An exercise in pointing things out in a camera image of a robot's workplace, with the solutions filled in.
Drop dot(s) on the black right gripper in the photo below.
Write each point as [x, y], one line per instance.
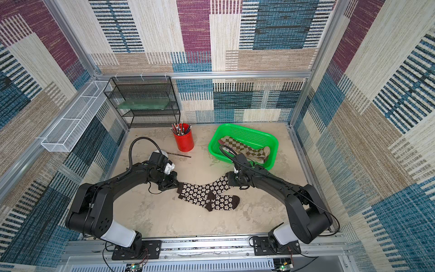
[234, 178]

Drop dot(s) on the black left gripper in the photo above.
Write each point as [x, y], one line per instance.
[173, 183]

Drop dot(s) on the brown daisy pattern sock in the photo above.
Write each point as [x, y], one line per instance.
[219, 202]

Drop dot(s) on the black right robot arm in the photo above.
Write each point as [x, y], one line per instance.
[307, 214]

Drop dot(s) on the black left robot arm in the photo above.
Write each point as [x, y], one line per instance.
[91, 211]

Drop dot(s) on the light blue alarm clock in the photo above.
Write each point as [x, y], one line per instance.
[162, 152]

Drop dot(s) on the black pen on table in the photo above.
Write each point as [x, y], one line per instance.
[175, 154]

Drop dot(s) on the green plastic basket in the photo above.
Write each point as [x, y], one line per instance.
[256, 145]

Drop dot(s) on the red ribbed plastic cup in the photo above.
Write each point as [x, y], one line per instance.
[185, 143]

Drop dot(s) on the pens in red cup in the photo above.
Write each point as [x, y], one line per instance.
[181, 129]

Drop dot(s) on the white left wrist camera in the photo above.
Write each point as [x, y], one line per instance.
[169, 167]

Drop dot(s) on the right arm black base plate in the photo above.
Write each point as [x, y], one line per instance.
[268, 246]

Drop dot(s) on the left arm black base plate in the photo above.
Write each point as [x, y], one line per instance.
[145, 249]

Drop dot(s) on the black wire mesh shelf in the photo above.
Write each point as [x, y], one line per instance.
[144, 102]

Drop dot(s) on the aluminium front rail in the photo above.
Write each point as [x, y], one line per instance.
[222, 253]

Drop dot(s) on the white wire wall basket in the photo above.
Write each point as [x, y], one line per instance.
[68, 130]

